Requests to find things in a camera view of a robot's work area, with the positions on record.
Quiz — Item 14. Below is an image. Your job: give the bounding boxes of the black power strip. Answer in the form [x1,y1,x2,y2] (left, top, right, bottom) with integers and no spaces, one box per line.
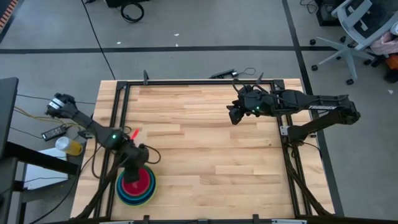
[208,68,239,80]

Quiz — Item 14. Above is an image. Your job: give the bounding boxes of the black equipment box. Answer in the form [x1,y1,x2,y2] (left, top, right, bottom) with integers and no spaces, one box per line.
[315,0,343,27]

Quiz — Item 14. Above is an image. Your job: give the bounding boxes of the orange striped mat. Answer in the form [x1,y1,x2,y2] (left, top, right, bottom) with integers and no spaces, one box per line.
[0,0,20,32]

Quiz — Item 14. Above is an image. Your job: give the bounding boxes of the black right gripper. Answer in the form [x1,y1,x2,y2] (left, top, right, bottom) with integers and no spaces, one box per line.
[226,85,261,126]

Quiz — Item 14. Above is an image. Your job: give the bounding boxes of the pink cloth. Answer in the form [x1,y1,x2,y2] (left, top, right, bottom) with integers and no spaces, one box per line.
[369,30,398,56]

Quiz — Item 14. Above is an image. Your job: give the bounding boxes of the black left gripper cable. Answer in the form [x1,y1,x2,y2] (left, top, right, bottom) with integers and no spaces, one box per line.
[143,144,162,165]

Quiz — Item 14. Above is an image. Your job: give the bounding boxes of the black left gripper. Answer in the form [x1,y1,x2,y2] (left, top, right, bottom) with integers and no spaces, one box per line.
[120,143,150,185]

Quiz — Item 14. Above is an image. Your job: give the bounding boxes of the red plastic bowl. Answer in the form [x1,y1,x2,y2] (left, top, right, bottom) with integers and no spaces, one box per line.
[121,167,152,197]

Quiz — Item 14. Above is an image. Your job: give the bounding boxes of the black monitor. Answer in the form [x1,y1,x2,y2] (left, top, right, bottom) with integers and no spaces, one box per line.
[0,77,19,159]

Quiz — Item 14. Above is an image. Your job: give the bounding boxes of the black power adapter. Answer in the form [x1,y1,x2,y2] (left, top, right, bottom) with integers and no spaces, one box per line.
[41,124,68,141]

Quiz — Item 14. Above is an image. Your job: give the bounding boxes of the black side stand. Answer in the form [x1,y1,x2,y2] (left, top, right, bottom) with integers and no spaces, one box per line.
[0,141,79,224]

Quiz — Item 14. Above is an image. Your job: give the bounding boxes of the bottle with yellow liquid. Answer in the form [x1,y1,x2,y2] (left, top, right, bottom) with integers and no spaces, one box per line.
[55,136,84,156]

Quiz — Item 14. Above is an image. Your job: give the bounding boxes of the black metal table frame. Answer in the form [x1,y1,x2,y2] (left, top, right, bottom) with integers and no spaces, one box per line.
[93,79,315,224]

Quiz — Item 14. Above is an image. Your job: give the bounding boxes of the long black floor cable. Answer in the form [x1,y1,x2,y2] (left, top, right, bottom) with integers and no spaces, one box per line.
[81,0,116,80]

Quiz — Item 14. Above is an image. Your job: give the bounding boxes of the yellow cable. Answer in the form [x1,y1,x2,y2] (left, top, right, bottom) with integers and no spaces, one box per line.
[13,105,78,128]

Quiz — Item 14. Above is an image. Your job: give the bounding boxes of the grey office chair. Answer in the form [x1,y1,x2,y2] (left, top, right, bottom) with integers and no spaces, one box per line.
[310,0,398,86]

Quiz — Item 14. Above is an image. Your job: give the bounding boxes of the black cable bundle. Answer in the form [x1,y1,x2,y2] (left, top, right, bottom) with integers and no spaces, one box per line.
[285,144,332,217]
[74,155,125,219]

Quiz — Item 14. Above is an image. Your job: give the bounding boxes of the orange object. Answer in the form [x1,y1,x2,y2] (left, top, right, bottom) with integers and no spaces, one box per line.
[384,54,398,71]

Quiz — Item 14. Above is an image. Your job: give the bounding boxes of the coiled black cable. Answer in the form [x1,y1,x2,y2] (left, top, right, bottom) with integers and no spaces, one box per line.
[120,2,146,24]

